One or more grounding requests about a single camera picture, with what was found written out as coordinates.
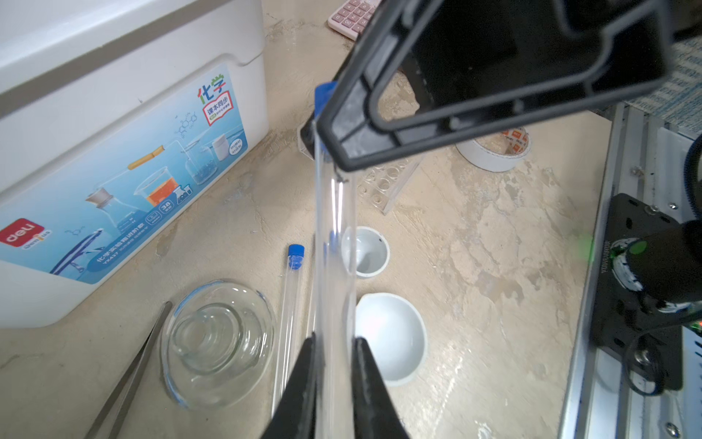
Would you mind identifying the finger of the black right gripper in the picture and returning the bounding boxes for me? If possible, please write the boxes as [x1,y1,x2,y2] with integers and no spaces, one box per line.
[316,1,673,172]

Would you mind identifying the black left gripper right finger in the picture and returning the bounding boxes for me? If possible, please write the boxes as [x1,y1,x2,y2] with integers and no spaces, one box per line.
[352,338,410,439]

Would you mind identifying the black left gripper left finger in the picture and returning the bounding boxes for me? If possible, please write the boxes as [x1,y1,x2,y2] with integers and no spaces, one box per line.
[261,333,317,439]

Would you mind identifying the clear test tube rack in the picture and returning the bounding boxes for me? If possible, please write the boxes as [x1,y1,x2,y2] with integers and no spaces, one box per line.
[297,121,423,215]

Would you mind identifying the blue-capped test tube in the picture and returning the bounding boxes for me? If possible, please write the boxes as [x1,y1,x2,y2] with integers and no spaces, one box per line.
[312,80,358,439]
[272,244,305,415]

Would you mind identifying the white evaporating dish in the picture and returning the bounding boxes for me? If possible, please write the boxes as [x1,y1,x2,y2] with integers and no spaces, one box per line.
[355,293,429,387]

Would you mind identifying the pink calculator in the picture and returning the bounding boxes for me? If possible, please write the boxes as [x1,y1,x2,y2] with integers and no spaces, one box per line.
[327,0,381,41]

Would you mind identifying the white tape roll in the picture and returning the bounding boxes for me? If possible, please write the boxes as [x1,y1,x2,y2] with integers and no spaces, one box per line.
[456,127,532,173]

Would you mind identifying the clear glass flask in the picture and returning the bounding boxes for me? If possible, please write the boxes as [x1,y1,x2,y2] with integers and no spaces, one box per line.
[160,279,275,411]

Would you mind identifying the metal tweezers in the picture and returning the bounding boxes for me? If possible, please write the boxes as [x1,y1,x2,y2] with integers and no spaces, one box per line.
[84,301,173,438]

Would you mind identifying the small white crucible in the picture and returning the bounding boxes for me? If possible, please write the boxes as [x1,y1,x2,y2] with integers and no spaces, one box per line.
[341,226,390,279]

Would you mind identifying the white plastic storage box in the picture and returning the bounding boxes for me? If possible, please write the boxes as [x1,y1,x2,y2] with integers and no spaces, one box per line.
[1,1,269,329]

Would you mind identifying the aluminium front rail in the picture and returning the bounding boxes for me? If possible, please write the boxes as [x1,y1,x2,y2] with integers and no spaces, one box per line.
[559,104,701,438]

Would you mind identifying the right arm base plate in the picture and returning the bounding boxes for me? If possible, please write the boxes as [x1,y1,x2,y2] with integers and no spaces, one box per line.
[590,193,683,391]

